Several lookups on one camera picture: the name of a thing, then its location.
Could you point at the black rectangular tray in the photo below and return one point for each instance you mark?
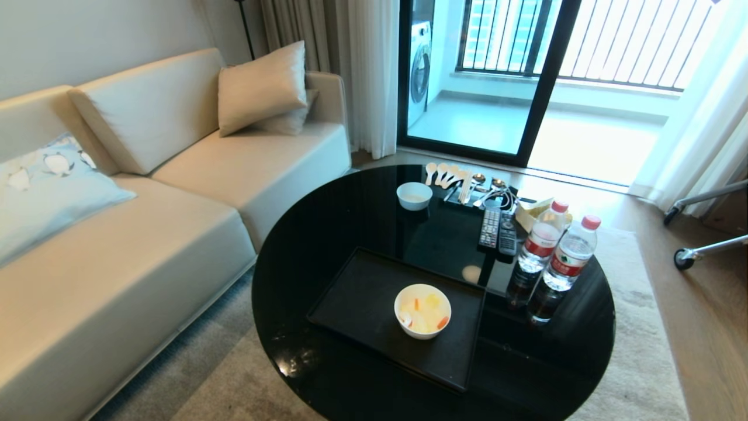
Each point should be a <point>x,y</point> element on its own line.
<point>362,304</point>

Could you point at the beige satin cushion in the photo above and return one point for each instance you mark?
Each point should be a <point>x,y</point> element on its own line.
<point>290,120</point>
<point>260,88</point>

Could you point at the black floor lamp pole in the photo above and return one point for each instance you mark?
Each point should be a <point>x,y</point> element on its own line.
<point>246,26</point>

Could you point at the metal spoon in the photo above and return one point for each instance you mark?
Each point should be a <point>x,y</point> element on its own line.
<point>494,190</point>
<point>477,180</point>

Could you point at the cream leather sofa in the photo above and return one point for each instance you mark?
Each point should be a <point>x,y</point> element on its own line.
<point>193,234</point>

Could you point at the grey wheeled stand leg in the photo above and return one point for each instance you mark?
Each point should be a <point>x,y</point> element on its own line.
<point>701,200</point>
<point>710,248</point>

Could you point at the light blue floral cushion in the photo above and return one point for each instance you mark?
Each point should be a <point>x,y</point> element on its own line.
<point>47,187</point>

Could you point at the round black glass table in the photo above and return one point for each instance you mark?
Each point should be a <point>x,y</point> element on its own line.
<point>362,222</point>

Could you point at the white washing machine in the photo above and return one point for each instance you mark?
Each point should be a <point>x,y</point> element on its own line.
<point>418,70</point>

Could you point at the beige grey area rug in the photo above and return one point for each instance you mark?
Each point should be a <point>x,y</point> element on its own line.
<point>637,351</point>

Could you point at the black balcony railing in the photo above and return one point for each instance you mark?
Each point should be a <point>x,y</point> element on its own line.
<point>584,41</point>

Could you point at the white bowl with food scraps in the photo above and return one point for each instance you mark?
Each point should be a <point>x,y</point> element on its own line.
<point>422,311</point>

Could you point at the white sheer curtain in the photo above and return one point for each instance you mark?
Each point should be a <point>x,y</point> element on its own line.
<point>701,117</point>
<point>371,70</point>

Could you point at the beige drape curtain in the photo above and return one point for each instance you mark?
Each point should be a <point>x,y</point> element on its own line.
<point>292,29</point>

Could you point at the pale chopsticks bundle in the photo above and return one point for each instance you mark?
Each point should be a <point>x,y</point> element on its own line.
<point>466,186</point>

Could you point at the white ceramic spoon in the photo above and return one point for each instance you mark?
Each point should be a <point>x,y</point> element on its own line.
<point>430,172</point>
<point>451,175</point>
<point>442,173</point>

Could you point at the black remote control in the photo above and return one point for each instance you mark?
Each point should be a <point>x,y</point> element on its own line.
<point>489,228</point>
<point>508,234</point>

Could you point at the yellow tissue pack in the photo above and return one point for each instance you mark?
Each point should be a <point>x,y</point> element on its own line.
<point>534,211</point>

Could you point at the small empty white bowl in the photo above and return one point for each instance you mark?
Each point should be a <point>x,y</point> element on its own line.
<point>414,196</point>

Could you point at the plastic water bottle red cap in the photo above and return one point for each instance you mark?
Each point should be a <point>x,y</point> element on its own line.
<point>564,269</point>
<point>540,248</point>

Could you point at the black sliding door frame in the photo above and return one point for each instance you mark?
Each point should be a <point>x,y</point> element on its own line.
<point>546,82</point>

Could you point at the small black cutlery tray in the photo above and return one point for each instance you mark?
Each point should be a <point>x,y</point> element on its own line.
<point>467,199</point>

